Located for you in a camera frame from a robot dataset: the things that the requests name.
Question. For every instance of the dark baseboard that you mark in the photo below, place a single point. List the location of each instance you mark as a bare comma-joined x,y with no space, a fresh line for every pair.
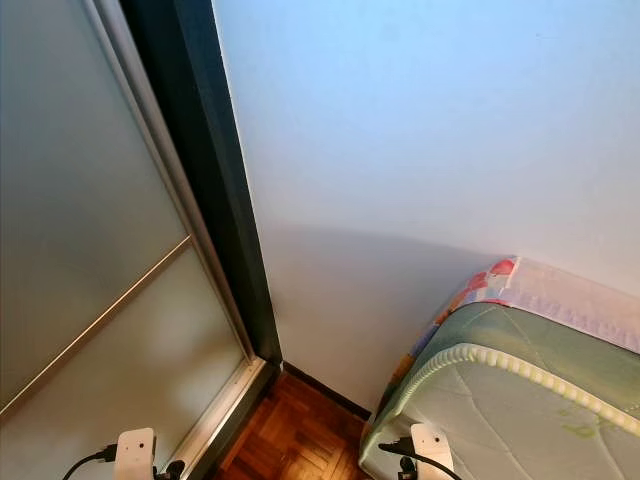
325,392

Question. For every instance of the frosted glass sliding door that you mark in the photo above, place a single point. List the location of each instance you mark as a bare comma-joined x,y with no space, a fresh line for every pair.
80,150

